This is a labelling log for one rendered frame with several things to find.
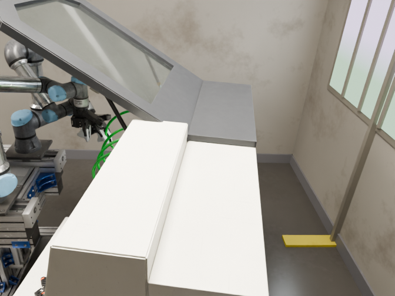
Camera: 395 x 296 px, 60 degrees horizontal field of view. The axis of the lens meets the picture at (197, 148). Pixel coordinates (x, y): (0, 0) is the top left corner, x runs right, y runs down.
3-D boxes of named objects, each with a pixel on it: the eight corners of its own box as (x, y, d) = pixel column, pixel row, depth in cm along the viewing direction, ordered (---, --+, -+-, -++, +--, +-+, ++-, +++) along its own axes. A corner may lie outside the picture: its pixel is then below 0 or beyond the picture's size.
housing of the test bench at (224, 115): (190, 260, 272) (203, 80, 198) (225, 265, 270) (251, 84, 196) (151, 504, 151) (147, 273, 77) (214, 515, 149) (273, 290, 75)
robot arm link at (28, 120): (9, 134, 201) (4, 113, 195) (28, 126, 212) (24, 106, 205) (23, 140, 197) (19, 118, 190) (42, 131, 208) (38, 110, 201)
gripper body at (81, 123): (77, 122, 185) (75, 101, 179) (93, 124, 185) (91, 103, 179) (71, 128, 179) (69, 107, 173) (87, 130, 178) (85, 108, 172)
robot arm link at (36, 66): (26, 126, 211) (9, 36, 183) (45, 118, 223) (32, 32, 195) (40, 131, 206) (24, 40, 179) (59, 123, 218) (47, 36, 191)
